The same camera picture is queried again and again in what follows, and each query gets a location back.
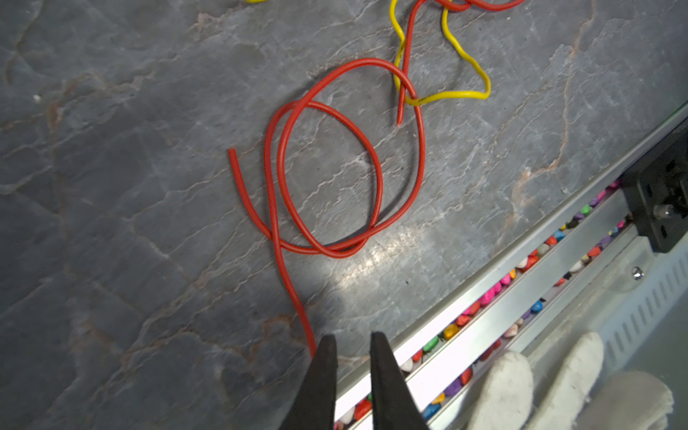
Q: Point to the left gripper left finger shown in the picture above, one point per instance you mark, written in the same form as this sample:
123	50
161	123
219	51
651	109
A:
314	405

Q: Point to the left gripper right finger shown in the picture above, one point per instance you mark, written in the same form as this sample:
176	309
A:
393	405

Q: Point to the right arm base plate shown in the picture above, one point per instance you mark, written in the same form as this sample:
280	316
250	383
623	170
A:
655	189

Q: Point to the right white work glove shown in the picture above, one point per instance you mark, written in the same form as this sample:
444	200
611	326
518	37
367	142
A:
631	400

